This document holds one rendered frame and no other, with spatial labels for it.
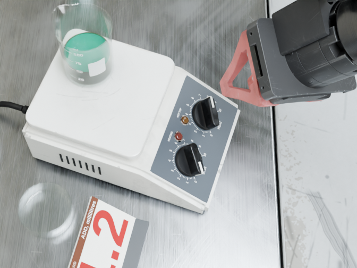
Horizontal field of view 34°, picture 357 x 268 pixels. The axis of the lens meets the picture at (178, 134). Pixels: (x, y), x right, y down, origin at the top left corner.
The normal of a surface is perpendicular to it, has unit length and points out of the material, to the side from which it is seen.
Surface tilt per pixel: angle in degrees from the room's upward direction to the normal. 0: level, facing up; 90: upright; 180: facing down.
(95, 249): 40
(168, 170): 30
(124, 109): 0
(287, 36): 66
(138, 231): 0
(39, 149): 90
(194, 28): 0
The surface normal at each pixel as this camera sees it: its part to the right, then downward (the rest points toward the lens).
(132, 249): 0.06, -0.43
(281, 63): 0.54, -0.21
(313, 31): -0.82, 0.11
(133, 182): -0.32, 0.85
